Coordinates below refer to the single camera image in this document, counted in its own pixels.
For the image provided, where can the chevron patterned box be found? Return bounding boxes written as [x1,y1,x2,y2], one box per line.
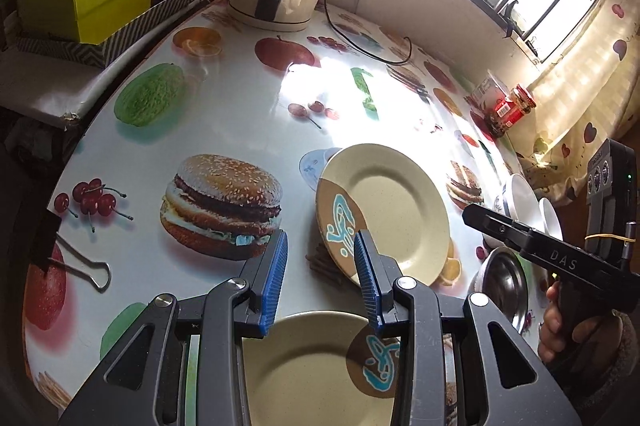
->
[15,0,198,70]

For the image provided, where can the glass jar with red lid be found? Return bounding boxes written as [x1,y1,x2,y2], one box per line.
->
[492,85,537,138]

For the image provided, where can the person's right forearm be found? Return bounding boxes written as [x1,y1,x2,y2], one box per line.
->
[552,310,640,426]

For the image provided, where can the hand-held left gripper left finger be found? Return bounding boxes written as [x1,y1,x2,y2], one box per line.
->
[60,230,289,426]

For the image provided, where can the white flat panel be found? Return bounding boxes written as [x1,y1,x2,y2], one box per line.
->
[0,46,132,127]

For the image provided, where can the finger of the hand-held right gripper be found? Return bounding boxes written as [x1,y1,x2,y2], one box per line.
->
[462,203,532,257]

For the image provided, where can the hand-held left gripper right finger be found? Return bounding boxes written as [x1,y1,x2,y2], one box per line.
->
[353,230,583,426]

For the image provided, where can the lime green cardboard box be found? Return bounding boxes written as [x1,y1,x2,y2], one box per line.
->
[20,0,158,44]

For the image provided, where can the black power cable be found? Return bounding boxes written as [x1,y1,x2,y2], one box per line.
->
[320,1,413,65]

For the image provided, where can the person's right hand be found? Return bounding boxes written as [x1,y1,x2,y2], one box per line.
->
[539,280,607,363]

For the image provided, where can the cream curtain with heart print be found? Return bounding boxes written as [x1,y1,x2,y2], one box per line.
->
[520,0,640,197]

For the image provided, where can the beige plate with blue design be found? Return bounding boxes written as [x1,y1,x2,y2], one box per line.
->
[315,143,451,288]
[242,311,401,426]

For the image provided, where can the black binder clip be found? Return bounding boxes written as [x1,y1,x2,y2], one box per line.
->
[30,211,112,293]

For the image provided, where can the metal tin can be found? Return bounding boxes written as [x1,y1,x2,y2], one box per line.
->
[466,74,507,117]

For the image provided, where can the black window latch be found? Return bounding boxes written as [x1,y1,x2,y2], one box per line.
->
[497,0,522,40]

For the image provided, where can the white bowl with blue pattern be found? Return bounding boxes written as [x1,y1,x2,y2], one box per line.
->
[495,173,540,219]

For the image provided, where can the fruit and burger print tablecloth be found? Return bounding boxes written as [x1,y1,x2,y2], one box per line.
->
[22,0,566,426]

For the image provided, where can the stainless steel bowl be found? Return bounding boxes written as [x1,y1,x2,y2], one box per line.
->
[472,246,530,334]

